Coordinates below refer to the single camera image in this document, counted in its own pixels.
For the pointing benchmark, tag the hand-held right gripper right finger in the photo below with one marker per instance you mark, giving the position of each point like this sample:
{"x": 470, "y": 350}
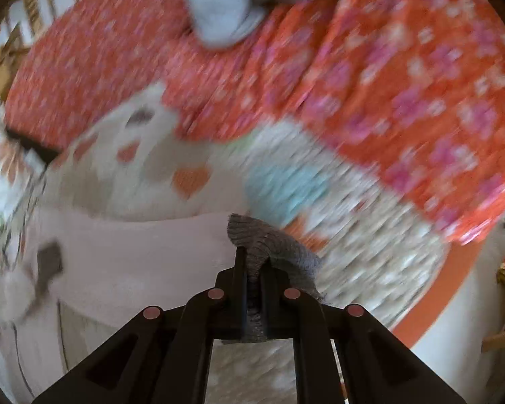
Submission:
{"x": 273, "y": 298}

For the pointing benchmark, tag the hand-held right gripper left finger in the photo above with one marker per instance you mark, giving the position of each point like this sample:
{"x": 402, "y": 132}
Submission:
{"x": 238, "y": 290}

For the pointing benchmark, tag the grey knitted cloth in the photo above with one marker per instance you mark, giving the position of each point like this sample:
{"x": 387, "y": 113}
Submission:
{"x": 277, "y": 244}

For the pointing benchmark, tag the light pink garment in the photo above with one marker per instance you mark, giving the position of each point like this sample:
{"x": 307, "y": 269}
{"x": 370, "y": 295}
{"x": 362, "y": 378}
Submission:
{"x": 151, "y": 256}

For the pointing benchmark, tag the heart pattern quilt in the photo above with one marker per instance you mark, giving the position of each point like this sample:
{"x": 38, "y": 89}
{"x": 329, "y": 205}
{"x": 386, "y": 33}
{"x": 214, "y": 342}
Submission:
{"x": 362, "y": 261}

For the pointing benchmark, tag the orange mattress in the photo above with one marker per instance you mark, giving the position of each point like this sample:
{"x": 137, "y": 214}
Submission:
{"x": 446, "y": 294}

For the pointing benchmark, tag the wooden stick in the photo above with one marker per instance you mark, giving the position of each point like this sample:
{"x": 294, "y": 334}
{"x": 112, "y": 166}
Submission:
{"x": 503, "y": 338}

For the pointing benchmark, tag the orange floral blanket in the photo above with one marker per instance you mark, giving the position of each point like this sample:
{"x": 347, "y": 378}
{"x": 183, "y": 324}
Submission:
{"x": 404, "y": 92}

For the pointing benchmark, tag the white floral pillow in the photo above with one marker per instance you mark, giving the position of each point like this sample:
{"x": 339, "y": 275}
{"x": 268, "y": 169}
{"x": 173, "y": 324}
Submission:
{"x": 4, "y": 168}

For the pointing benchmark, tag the orange floral bedsheet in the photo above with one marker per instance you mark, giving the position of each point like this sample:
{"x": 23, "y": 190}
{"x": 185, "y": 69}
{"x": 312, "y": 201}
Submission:
{"x": 96, "y": 59}

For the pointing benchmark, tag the white grey cloth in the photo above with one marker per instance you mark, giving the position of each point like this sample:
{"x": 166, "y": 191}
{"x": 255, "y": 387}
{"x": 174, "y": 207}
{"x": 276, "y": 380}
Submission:
{"x": 219, "y": 8}

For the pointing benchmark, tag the wooden furniture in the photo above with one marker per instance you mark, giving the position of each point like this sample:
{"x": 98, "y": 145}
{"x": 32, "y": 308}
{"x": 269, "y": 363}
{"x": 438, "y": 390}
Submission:
{"x": 29, "y": 12}

